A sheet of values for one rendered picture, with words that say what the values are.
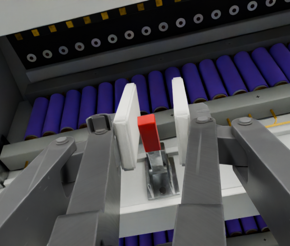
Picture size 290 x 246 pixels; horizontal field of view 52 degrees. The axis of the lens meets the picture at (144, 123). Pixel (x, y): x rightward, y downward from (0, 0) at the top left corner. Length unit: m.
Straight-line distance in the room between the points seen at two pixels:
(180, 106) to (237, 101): 0.14
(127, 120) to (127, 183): 0.13
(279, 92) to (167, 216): 0.15
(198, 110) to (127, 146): 0.05
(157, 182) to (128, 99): 0.11
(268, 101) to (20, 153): 0.24
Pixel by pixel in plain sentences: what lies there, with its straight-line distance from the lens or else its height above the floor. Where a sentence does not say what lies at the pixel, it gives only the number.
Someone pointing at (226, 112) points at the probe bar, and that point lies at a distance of 0.29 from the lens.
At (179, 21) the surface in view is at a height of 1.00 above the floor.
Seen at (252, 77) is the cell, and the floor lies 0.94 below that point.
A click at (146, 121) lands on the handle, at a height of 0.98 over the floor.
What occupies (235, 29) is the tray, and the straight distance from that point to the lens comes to 0.38.
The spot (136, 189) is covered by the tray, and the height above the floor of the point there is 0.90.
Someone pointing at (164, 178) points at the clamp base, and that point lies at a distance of 0.27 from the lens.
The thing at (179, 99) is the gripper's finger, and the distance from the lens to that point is 0.16.
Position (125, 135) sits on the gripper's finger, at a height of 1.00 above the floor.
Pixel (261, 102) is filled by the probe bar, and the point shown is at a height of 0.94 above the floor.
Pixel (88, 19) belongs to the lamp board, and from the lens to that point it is 0.35.
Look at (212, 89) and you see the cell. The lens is 0.32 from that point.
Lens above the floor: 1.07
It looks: 27 degrees down
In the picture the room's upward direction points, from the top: 14 degrees counter-clockwise
